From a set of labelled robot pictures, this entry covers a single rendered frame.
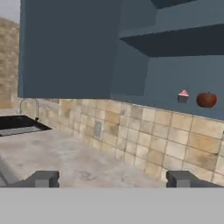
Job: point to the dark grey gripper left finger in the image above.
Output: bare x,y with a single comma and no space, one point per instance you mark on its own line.
43,178

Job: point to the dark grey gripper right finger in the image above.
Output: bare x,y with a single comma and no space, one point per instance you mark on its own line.
180,178

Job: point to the red apple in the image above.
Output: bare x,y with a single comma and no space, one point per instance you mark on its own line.
206,99

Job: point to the blue cabinet door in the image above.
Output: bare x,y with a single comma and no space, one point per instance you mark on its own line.
68,48

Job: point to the black sink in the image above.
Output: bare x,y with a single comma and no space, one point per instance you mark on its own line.
17,124

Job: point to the silver tap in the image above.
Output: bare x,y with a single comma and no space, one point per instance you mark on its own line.
30,107

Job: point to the pink frosted cupcake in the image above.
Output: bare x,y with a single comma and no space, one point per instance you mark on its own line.
183,96

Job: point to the grey wall socket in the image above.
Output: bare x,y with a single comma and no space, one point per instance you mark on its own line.
98,129

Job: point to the blue open wall cabinet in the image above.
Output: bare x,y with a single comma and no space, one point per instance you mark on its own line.
172,58

